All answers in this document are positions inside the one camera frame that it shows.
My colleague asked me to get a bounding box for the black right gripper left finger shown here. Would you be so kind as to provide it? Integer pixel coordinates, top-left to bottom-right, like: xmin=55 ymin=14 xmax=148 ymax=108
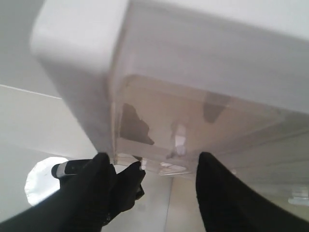
xmin=0 ymin=153 xmax=116 ymax=232

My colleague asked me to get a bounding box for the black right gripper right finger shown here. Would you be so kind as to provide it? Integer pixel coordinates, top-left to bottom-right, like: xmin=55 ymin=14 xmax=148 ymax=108
xmin=196 ymin=152 xmax=309 ymax=232

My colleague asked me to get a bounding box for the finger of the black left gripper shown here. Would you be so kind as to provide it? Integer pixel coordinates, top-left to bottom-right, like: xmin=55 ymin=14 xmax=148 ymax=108
xmin=106 ymin=161 xmax=146 ymax=224

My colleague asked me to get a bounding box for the white plastic drawer cabinet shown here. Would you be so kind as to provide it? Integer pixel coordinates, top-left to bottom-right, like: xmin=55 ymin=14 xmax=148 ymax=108
xmin=30 ymin=0 xmax=309 ymax=208

